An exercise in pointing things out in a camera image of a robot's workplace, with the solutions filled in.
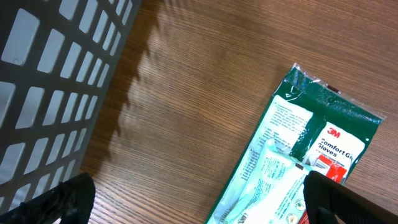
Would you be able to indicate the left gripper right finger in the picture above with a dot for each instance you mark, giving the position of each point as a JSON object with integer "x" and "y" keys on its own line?
{"x": 330, "y": 202}

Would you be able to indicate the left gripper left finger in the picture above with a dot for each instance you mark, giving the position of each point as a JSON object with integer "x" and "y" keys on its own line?
{"x": 70, "y": 202}

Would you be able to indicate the green 3M gloves package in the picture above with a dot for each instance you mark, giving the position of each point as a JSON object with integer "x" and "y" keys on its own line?
{"x": 306, "y": 126}

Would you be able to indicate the grey plastic mesh basket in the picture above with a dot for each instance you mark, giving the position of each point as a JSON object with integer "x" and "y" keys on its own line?
{"x": 57, "y": 60}

